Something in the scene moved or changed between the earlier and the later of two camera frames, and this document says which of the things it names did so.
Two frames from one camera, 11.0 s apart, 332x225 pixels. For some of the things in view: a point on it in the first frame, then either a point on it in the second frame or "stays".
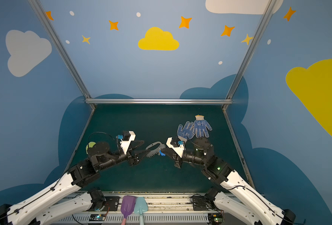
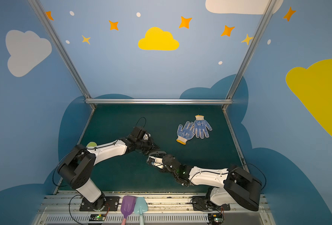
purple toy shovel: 127,206 stays
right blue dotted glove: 200,127 stays
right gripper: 176,159 → 160,162
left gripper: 132,158 → 148,145
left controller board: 97,217 stays
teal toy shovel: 140,206 stays
